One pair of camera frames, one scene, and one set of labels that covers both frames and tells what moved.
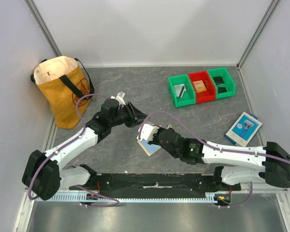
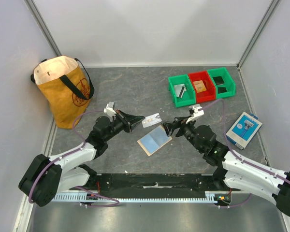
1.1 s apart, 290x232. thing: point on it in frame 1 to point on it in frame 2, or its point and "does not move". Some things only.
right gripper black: x=156 y=136 to x=181 y=127
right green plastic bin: x=228 y=82 does not move
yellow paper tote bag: x=63 y=80 does not move
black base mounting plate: x=153 y=183 does not move
